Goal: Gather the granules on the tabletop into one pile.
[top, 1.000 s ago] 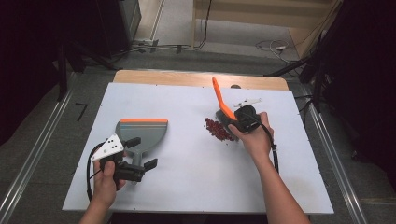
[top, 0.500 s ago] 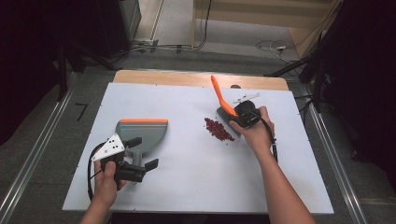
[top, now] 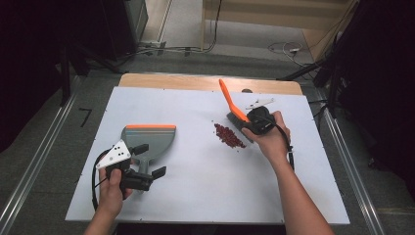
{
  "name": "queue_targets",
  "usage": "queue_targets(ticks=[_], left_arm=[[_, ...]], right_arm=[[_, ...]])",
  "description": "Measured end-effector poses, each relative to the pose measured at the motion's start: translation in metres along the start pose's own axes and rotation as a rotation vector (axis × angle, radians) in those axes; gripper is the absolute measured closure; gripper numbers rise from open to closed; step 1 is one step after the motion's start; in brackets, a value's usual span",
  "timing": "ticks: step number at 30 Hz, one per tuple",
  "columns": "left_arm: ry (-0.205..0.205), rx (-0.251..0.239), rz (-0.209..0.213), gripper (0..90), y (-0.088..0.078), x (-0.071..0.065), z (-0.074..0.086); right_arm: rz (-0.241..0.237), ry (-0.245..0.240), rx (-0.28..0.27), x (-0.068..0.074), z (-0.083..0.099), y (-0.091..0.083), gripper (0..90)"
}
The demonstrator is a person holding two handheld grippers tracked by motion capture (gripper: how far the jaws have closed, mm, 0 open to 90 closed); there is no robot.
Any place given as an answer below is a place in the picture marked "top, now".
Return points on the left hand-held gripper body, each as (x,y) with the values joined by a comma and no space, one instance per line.
(137,181)

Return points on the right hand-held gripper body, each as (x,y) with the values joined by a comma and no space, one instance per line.
(261,120)

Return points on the grey dustpan with orange edge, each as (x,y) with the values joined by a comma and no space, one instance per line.
(153,137)

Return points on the orange brush with grey bristles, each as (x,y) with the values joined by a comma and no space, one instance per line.
(231,101)

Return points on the pile of red beans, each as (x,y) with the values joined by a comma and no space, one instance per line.
(228,135)

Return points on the person's right hand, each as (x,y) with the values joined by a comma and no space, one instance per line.
(274,143)

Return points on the person's left hand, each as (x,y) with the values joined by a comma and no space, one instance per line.
(111,196)

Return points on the dark round table grommet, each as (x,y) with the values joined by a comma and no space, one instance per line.
(247,90)

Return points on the white board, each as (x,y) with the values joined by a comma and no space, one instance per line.
(202,196)

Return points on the black stand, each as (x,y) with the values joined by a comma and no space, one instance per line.
(332,88)

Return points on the wooden table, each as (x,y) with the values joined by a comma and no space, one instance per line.
(182,83)

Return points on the wooden shelf unit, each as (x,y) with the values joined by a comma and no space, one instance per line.
(261,13)

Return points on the dark cabinet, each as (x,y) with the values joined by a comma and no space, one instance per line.
(130,23)

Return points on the metal floor rail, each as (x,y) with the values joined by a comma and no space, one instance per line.
(42,147)
(349,163)

